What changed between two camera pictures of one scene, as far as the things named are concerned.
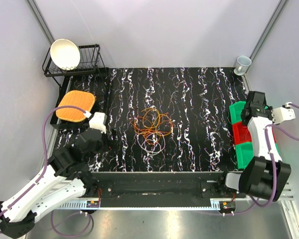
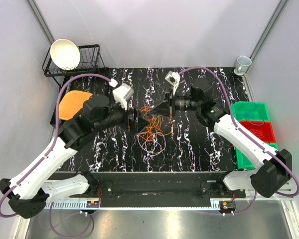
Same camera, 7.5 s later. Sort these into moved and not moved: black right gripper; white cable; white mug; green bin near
Moved: black right gripper
Not moved: green bin near; white cable; white mug
